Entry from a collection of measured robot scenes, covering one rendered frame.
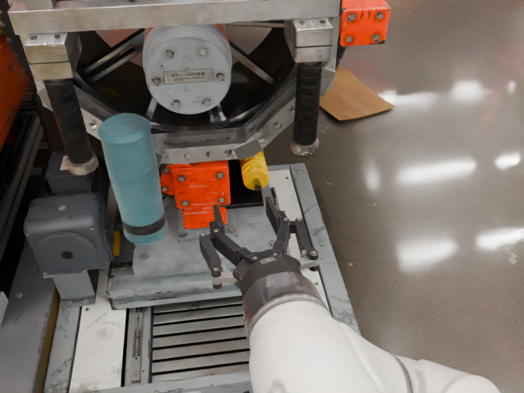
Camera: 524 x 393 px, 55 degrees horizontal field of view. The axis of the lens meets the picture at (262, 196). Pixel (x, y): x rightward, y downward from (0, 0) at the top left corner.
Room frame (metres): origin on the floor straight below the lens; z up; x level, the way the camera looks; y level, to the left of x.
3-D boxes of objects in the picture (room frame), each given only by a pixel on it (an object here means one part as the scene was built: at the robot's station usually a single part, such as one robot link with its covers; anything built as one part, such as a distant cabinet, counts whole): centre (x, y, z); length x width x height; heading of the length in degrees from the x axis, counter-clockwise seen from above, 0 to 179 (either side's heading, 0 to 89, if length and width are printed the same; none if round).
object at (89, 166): (0.60, 0.27, 0.83); 0.04 x 0.04 x 0.16
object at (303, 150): (0.65, -0.07, 0.83); 0.04 x 0.04 x 0.16
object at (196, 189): (0.89, 0.14, 0.48); 0.16 x 0.12 x 0.17; 8
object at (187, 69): (0.78, 0.12, 0.85); 0.21 x 0.14 x 0.14; 8
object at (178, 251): (1.02, 0.16, 0.32); 0.40 x 0.30 x 0.28; 98
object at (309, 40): (0.68, -0.06, 0.93); 0.09 x 0.05 x 0.05; 8
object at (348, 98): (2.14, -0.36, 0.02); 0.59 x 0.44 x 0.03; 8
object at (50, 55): (0.63, 0.27, 0.93); 0.09 x 0.05 x 0.05; 8
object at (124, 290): (1.02, 0.18, 0.13); 0.50 x 0.36 x 0.10; 98
